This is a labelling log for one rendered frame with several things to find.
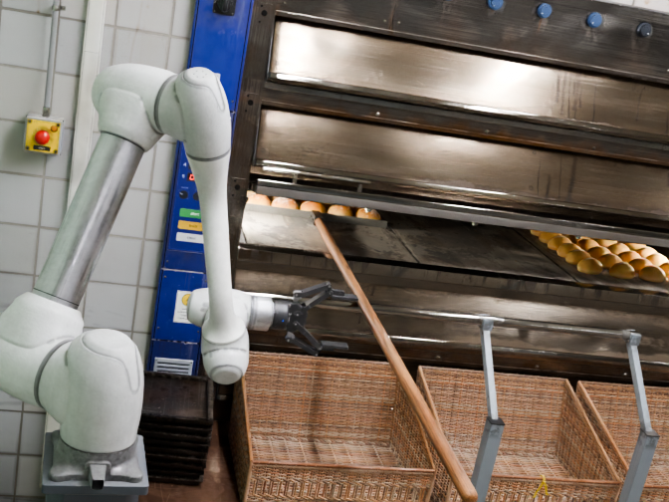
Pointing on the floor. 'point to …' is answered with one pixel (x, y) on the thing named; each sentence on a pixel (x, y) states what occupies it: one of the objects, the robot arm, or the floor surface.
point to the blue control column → (221, 35)
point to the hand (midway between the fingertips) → (347, 322)
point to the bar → (647, 440)
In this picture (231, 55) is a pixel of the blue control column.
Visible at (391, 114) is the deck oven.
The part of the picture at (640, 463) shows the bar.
